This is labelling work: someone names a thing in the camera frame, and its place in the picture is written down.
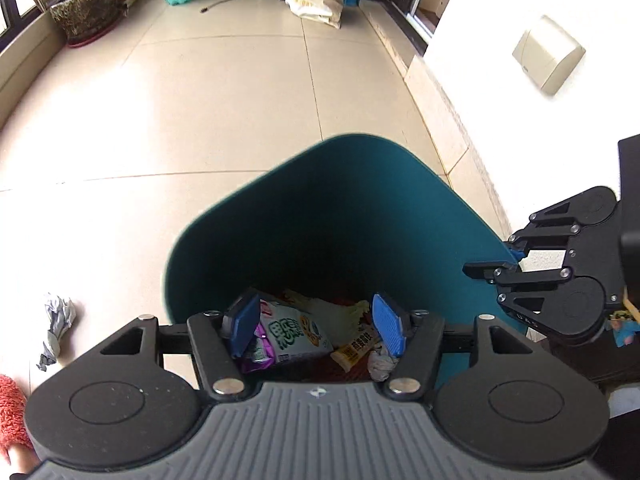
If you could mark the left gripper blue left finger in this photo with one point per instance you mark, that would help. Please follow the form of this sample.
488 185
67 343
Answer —
240 321

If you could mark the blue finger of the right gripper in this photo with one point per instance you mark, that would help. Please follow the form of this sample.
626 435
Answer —
516 252

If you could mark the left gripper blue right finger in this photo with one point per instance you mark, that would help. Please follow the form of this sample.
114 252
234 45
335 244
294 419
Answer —
393 324

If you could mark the purple white biscuit package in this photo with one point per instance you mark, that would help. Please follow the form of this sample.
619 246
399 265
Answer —
283 335

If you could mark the long pink snack wrapper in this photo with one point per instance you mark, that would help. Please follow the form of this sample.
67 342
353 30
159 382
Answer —
348 355

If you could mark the white cabbage piece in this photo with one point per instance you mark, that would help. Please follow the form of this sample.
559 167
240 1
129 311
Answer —
340 323

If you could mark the teal plastic trash bin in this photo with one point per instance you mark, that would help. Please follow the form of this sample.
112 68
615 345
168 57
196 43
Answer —
352 217

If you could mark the knotted white plastic bag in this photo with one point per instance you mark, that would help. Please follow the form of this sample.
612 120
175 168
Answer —
381 363

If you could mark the blue gloved hand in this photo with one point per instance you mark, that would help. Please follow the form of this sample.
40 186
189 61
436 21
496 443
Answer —
623 327

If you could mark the crumpled grey plastic bag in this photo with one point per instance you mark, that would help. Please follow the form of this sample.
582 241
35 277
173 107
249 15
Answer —
61 314

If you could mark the red fuzzy slipper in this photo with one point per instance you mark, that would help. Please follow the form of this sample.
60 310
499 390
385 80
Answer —
12 412

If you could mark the dark ceramic plant pot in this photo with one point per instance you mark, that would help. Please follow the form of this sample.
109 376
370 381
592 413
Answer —
84 21

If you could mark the beige wall socket cover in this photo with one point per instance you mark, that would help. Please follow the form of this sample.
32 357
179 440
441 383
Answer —
548 55

